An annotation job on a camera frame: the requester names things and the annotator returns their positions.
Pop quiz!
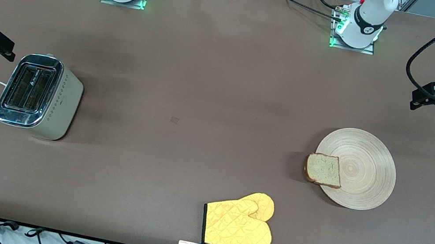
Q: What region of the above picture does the round wooden plate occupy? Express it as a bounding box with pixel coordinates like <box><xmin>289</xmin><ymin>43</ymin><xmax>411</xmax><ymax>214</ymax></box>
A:
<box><xmin>307</xmin><ymin>122</ymin><xmax>404</xmax><ymax>216</ymax></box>

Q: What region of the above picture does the brown bread slice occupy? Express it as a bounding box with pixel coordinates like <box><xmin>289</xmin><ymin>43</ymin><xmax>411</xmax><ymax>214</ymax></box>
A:
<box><xmin>301</xmin><ymin>150</ymin><xmax>347</xmax><ymax>190</ymax></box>

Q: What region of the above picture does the silver two-slot toaster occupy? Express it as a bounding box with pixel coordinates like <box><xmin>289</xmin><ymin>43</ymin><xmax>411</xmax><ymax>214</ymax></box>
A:
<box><xmin>0</xmin><ymin>48</ymin><xmax>89</xmax><ymax>145</ymax></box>

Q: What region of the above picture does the yellow quilted oven mitt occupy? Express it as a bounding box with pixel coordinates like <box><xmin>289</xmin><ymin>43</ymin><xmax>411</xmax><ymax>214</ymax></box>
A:
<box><xmin>197</xmin><ymin>183</ymin><xmax>280</xmax><ymax>244</ymax></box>

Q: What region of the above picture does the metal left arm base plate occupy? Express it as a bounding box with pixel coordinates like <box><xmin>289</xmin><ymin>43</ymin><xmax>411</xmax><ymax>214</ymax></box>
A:
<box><xmin>328</xmin><ymin>2</ymin><xmax>382</xmax><ymax>56</ymax></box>

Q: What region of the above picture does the black cable on table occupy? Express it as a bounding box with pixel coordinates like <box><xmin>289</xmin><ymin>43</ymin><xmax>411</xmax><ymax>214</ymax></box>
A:
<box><xmin>239</xmin><ymin>0</ymin><xmax>348</xmax><ymax>22</ymax></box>

